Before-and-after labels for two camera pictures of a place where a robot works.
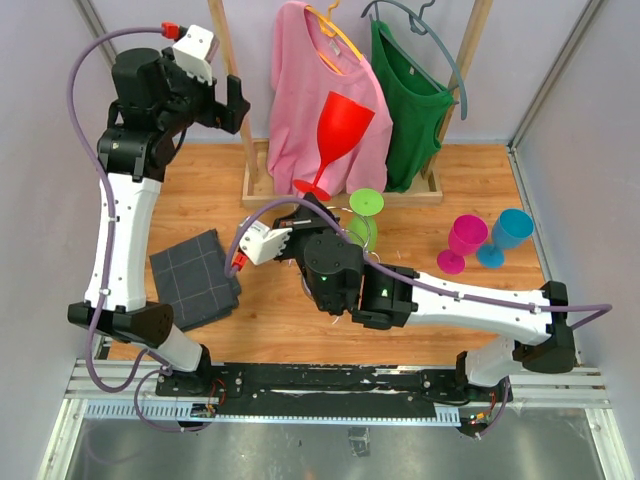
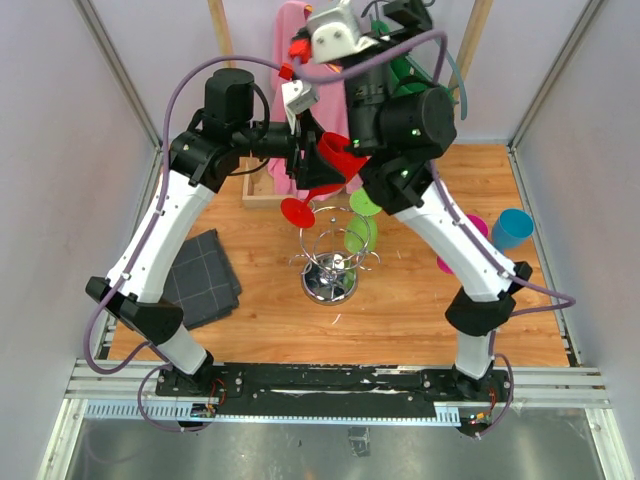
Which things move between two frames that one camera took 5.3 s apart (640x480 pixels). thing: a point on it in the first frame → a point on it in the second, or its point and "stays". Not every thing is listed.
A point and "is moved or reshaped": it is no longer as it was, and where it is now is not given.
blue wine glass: [511, 227] stays
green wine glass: [365, 204] stays
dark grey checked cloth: [192, 278] stays
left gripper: [228, 116] → [310, 171]
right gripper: [306, 220] → [415, 15]
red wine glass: [341, 124] is moved or reshaped
